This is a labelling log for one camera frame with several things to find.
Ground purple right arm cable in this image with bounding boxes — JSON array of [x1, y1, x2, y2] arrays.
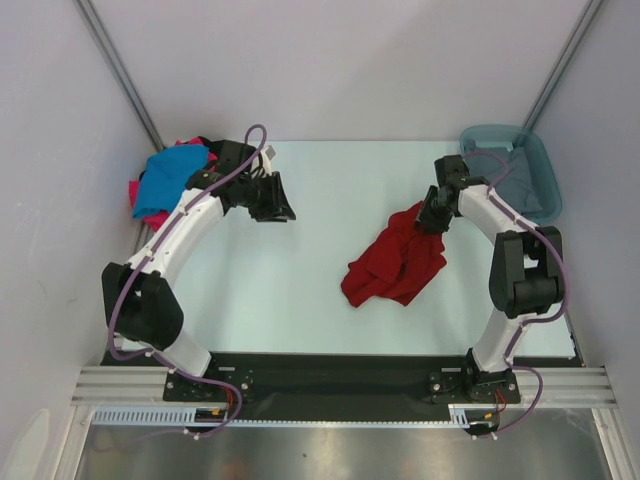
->
[[462, 149, 571, 441]]

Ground right aluminium corner post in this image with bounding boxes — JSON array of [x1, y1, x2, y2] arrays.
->
[[522, 0, 608, 130]]

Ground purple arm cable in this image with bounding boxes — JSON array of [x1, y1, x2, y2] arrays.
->
[[92, 123, 269, 451], [462, 149, 571, 441]]

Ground pink folded t shirt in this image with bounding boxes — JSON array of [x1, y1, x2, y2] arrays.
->
[[128, 141, 206, 232]]

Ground grey slotted cable duct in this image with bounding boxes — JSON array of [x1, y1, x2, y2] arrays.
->
[[92, 405, 495, 429]]

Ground teal plastic basket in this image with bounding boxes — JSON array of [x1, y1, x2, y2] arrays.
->
[[459, 125, 562, 224]]

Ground blue t shirt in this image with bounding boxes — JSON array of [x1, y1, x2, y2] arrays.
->
[[131, 144, 219, 221]]

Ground black folded t shirt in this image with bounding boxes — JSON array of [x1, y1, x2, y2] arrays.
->
[[139, 136, 219, 183]]

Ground left aluminium corner post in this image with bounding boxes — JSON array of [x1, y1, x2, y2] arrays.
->
[[72, 0, 165, 151]]

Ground aluminium corner post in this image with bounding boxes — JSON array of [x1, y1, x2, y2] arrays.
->
[[72, 0, 165, 151], [522, 0, 608, 130]]

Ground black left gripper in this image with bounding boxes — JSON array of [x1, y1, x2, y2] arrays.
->
[[238, 171, 295, 223]]

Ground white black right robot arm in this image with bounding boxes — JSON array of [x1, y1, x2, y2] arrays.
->
[[415, 155, 569, 404]]

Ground grey t shirt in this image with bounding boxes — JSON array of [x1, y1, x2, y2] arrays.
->
[[465, 147, 542, 215]]

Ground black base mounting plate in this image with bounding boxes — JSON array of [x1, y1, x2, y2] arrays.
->
[[122, 353, 584, 423]]

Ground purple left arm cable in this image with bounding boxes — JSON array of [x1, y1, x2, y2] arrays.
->
[[92, 123, 269, 451]]

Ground aluminium front frame rail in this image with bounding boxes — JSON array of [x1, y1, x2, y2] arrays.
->
[[71, 366, 618, 409]]

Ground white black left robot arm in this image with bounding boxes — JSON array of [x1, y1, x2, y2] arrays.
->
[[101, 140, 296, 400]]

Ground red t shirt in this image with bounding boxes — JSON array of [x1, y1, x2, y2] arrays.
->
[[341, 202, 447, 308]]

